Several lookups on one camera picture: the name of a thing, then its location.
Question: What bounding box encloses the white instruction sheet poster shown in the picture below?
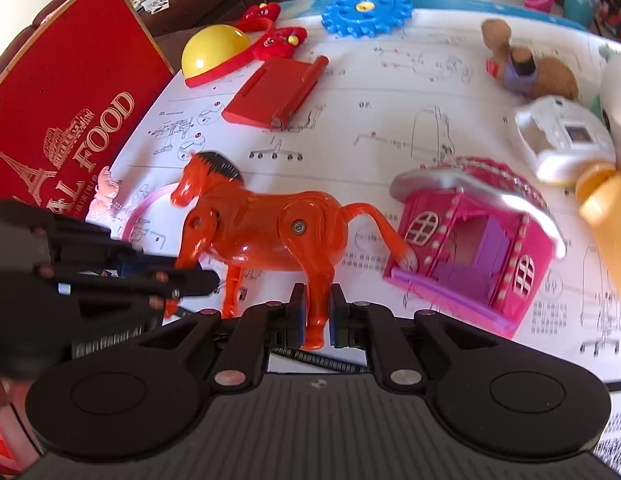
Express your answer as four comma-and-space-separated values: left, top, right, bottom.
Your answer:
89, 0, 621, 476

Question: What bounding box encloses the yellow plastic half ball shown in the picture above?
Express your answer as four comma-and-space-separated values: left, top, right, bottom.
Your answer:
181, 24, 251, 78

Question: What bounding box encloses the red plush lion headband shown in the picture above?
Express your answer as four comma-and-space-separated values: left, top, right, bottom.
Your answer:
182, 2, 308, 88

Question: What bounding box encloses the brown plush bear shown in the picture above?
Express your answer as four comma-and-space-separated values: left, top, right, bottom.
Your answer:
481, 18, 579, 101

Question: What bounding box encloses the orange plastic toy horse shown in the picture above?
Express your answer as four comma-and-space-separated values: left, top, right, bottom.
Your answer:
170, 151, 418, 350

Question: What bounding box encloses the red plastic phone stand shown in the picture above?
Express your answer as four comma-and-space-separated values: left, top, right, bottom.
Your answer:
222, 55, 329, 129

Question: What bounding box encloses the pink butterfly headband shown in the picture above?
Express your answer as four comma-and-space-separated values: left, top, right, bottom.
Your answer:
86, 166, 177, 254

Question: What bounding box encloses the pink toy house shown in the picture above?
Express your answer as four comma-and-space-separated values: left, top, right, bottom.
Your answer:
383, 156, 567, 338

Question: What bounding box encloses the red food gift box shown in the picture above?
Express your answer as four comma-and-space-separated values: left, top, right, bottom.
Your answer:
0, 0, 174, 219

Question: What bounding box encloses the blue plastic gear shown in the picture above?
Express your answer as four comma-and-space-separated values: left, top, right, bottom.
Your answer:
321, 0, 414, 38

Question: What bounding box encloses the teal plastic bucket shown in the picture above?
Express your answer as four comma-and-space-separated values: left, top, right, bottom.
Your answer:
563, 0, 599, 29

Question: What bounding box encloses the yellow orange plastic bottle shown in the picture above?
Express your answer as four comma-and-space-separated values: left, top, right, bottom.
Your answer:
575, 162, 621, 299

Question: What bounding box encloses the white toy camera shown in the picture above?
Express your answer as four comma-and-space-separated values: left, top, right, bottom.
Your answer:
510, 96, 617, 185

